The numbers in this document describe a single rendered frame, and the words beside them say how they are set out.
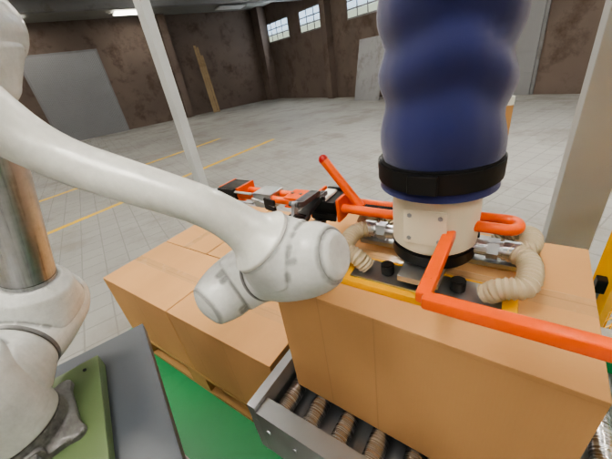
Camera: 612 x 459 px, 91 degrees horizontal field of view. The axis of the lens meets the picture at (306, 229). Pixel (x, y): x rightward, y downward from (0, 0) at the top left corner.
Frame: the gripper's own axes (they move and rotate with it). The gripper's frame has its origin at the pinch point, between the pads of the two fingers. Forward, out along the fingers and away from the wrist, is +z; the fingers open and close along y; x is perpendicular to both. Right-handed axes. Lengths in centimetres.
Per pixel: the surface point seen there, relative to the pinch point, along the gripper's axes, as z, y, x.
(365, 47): 1012, -33, -423
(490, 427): -22, 30, 43
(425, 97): -9.0, -25.2, 25.9
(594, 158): 94, 17, 64
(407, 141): -9.8, -18.8, 23.5
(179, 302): -14, 53, -76
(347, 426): -25, 52, 13
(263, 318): -4, 53, -34
